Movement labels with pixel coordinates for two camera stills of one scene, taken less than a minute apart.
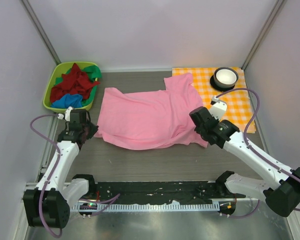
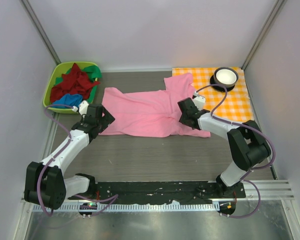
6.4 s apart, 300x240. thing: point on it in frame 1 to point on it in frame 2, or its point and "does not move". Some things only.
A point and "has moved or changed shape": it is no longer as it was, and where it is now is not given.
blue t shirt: [68, 100] does not move
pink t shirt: [151, 120] has moved or changed shape
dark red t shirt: [76, 82] does not move
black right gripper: [203, 133] to [186, 113]
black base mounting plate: [155, 192] does not move
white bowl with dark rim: [225, 77] does not move
